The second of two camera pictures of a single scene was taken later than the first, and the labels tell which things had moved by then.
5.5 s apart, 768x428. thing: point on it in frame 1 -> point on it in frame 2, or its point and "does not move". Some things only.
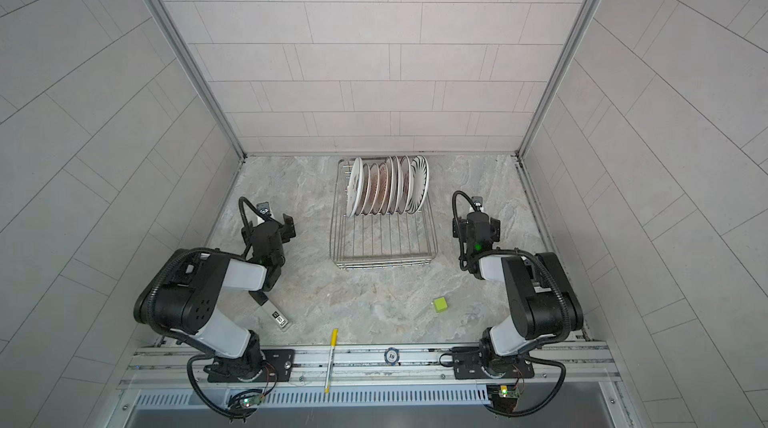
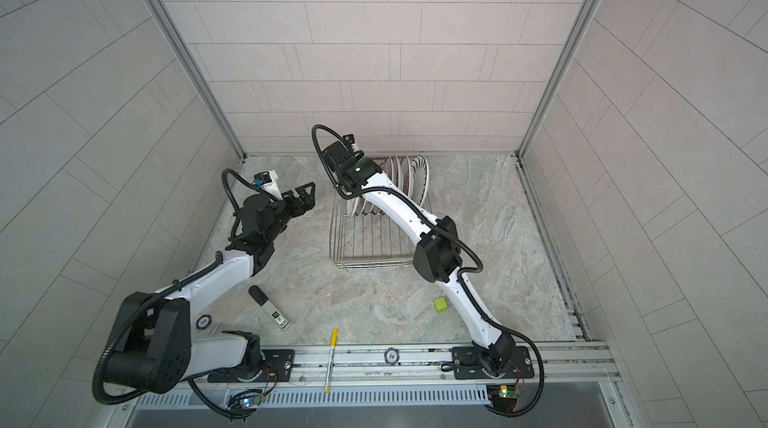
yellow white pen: (335, 343) does not move
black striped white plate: (419, 183) does not move
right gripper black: (464, 225) -> (342, 179)
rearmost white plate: (406, 182) does not move
